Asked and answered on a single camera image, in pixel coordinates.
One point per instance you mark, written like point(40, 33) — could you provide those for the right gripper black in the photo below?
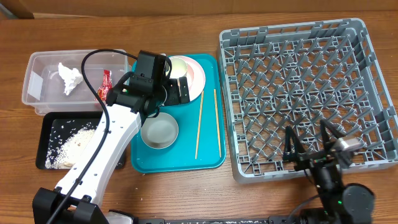
point(305, 158)

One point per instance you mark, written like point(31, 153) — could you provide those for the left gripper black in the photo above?
point(174, 96)

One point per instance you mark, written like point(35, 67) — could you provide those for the wooden chopstick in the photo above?
point(217, 123)
point(199, 125)

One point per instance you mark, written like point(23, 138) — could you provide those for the white bowl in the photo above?
point(160, 132)

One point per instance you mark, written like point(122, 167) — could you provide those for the red snack wrapper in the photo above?
point(106, 85)

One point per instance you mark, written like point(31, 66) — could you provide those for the rice grains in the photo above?
point(68, 138)

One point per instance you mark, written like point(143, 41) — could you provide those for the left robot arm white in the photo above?
point(137, 96)

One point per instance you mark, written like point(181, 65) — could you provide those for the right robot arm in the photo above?
point(334, 202)

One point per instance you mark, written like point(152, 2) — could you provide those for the grey dishwasher rack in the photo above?
point(296, 75)

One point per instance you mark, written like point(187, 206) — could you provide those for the large pink plate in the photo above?
point(199, 77)

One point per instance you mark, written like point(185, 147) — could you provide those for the pale green cup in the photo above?
point(179, 67)

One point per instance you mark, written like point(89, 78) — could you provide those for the teal serving tray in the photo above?
point(181, 154)

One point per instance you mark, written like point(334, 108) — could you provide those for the crumpled white tissue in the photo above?
point(71, 77)

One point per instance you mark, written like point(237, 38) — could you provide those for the clear plastic bin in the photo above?
point(52, 97)

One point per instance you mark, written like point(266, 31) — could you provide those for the black tray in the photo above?
point(46, 129)

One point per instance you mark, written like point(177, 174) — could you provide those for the white label sticker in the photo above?
point(35, 85)

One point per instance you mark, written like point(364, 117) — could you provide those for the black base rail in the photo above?
point(269, 220)

